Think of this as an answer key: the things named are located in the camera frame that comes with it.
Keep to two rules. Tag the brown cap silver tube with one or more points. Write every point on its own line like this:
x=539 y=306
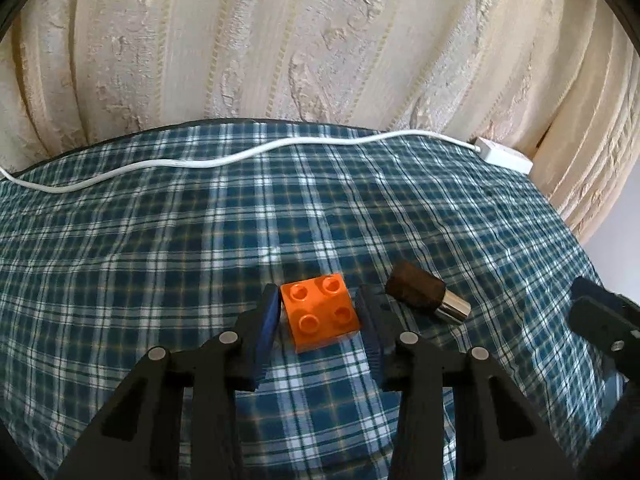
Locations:
x=415 y=287

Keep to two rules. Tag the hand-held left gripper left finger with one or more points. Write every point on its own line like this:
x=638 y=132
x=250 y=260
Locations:
x=267 y=320

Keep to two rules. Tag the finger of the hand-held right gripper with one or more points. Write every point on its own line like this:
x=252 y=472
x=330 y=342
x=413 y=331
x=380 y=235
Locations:
x=600 y=320

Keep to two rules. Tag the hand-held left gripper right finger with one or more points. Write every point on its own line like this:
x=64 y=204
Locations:
x=372 y=325

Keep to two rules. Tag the orange building block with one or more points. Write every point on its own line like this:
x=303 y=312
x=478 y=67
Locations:
x=320 y=315

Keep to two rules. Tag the white power strip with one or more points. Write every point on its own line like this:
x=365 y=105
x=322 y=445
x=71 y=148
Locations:
x=502 y=156

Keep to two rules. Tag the cream patterned curtain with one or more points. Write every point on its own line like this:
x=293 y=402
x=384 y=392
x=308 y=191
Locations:
x=320 y=35

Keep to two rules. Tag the blue plaid tablecloth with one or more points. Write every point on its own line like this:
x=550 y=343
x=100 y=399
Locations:
x=150 y=260

